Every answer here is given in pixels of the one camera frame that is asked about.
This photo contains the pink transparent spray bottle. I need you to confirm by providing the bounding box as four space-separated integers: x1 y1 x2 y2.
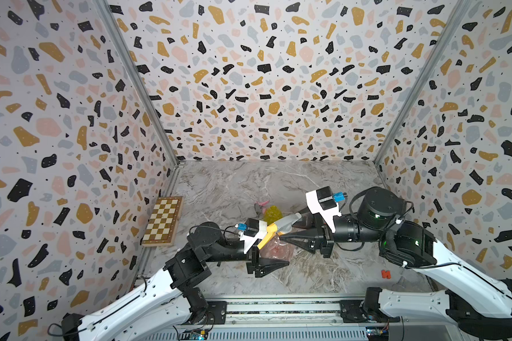
260 235 294 261

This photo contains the grey pink spray nozzle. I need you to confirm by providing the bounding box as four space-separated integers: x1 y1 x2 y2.
255 200 270 214

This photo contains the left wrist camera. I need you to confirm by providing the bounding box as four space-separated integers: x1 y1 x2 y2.
236 218 267 254

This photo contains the grey yellow spray nozzle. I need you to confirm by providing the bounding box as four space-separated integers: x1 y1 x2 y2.
257 213 302 249

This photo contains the aluminium frame post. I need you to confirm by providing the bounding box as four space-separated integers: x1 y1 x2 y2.
373 0 470 166
91 0 182 167

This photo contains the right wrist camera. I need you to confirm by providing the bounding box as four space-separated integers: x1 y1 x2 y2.
305 186 346 233

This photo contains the wooden chess board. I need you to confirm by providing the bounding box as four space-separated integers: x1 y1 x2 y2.
142 196 183 247

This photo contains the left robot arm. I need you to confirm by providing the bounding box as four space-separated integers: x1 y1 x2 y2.
48 222 289 340

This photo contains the aluminium frame post right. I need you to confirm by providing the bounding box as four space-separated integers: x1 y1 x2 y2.
373 0 470 166

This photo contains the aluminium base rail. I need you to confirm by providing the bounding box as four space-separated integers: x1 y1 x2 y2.
148 294 462 340

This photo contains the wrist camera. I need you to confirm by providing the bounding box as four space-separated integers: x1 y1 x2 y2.
305 186 346 233
236 218 267 254

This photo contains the small red block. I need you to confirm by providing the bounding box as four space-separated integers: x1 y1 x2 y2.
381 270 391 279

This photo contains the aluminium frame post left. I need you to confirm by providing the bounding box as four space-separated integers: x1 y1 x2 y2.
91 0 182 167

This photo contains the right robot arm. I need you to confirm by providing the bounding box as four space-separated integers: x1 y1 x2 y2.
281 187 512 340

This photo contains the yellow spray bottle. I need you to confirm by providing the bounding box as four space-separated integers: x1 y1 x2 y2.
263 205 283 225

